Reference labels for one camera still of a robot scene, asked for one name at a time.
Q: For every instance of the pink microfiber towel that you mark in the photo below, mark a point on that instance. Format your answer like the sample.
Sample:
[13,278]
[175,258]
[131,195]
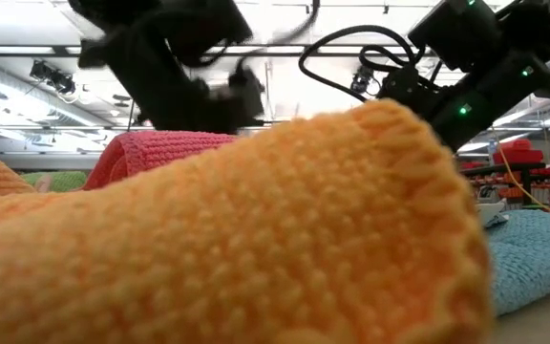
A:
[151,148]

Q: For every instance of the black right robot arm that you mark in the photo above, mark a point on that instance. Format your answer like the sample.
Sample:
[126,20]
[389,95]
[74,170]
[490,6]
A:
[494,71]

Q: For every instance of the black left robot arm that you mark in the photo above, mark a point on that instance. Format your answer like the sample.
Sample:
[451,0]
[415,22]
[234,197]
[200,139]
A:
[160,71]

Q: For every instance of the orange microfiber towel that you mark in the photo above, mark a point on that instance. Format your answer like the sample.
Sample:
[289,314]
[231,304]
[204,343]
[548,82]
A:
[256,239]

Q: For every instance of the green microfiber towel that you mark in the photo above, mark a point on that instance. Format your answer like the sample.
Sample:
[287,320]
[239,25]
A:
[60,181]

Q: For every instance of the blue microfiber towel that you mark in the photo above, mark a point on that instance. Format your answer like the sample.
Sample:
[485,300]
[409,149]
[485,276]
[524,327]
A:
[533,258]

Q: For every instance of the black ceiling device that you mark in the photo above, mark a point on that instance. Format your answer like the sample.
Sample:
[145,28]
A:
[362,79]
[53,76]

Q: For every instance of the dark ceiling disc fixture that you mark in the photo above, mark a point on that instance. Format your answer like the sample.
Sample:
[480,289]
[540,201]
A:
[121,98]

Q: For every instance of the red stacked bins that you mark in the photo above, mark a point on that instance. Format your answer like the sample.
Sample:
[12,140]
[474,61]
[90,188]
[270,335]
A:
[518,155]

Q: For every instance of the black shelf table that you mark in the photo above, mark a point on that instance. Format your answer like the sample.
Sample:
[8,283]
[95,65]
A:
[525,178]

